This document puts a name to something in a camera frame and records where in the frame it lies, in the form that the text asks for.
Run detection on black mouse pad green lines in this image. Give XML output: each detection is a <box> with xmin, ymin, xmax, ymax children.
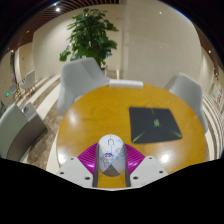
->
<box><xmin>128</xmin><ymin>106</ymin><xmax>184</xmax><ymax>145</ymax></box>

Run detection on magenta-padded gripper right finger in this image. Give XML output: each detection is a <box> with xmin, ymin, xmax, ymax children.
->
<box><xmin>123</xmin><ymin>143</ymin><xmax>169</xmax><ymax>188</ymax></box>

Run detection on small grey chair wooden legs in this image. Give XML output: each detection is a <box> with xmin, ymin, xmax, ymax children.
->
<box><xmin>20</xmin><ymin>69</ymin><xmax>37</xmax><ymax>96</ymax></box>

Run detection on grey shell chair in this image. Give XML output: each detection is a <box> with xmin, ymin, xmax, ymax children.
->
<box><xmin>56</xmin><ymin>57</ymin><xmax>111</xmax><ymax>117</ymax></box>
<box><xmin>164</xmin><ymin>72</ymin><xmax>209</xmax><ymax>134</ymax></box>

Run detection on white power strip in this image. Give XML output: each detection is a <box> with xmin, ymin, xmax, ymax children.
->
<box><xmin>108</xmin><ymin>79</ymin><xmax>144</xmax><ymax>90</ymax></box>

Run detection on green potted plant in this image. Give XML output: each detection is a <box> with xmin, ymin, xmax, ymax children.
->
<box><xmin>59</xmin><ymin>8</ymin><xmax>119</xmax><ymax>69</ymax></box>

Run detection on white printed computer mouse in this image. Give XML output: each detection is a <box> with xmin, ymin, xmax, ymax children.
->
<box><xmin>97</xmin><ymin>133</ymin><xmax>128</xmax><ymax>178</ymax></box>

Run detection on wall poster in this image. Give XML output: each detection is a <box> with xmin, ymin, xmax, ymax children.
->
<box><xmin>213</xmin><ymin>83</ymin><xmax>224</xmax><ymax>106</ymax></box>

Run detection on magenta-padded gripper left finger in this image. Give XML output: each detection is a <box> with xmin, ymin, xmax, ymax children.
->
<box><xmin>55</xmin><ymin>143</ymin><xmax>100</xmax><ymax>188</ymax></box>

